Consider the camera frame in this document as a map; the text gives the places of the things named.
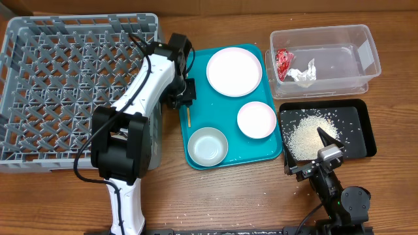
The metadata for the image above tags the grey dishwasher rack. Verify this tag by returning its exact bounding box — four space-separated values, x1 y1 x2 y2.
1 13 163 173

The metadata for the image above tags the pile of rice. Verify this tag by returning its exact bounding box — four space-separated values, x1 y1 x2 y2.
286 116 340 161

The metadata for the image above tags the red snack wrapper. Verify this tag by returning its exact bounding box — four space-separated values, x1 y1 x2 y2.
276 48 295 82

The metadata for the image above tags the black waste tray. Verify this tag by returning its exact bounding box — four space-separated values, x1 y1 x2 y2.
278 99 377 159

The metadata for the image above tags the teal serving tray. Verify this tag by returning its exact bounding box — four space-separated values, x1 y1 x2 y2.
179 44 283 170

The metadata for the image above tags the large white plate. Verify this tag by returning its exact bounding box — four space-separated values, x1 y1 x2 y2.
206 47 263 97

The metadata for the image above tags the clear plastic bin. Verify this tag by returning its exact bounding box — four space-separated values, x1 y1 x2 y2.
265 24 381 99

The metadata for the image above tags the grey metal bowl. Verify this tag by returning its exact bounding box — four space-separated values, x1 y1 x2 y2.
187 127 229 167

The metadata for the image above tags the white tissue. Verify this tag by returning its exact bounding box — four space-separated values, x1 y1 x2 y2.
287 59 317 88

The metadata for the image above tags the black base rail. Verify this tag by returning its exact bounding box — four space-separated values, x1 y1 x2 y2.
84 227 374 235

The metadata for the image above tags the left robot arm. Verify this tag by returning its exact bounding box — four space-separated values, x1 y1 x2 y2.
91 33 197 234

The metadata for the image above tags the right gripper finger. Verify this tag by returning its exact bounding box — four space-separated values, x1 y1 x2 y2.
317 127 345 149
283 143 297 170

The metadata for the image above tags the small white plate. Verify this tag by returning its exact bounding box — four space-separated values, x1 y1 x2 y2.
237 101 277 139

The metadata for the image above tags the wooden chopstick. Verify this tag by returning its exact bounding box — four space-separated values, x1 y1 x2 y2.
186 107 191 128

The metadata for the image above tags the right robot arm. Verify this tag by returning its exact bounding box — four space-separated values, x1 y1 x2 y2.
283 127 374 235

